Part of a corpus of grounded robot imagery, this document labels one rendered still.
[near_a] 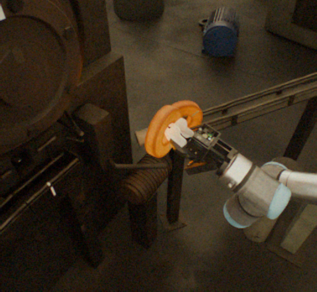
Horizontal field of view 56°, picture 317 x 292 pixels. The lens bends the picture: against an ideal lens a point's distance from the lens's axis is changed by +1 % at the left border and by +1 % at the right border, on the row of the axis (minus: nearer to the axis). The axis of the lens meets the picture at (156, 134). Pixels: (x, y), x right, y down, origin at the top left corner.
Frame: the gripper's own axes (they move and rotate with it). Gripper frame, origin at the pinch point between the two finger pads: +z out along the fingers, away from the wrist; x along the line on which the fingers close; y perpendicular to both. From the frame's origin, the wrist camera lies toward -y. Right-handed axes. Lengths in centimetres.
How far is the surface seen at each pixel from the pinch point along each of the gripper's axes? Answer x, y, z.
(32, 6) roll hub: 22.1, 32.6, 22.8
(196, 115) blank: -21.8, -11.1, -2.5
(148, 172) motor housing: -3.7, -32.6, -0.1
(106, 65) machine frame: -11.5, -5.8, 31.5
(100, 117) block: 4.0, -10.1, 19.7
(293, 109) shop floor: -145, -74, -42
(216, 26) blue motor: -171, -66, 45
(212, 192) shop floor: -46, -79, -27
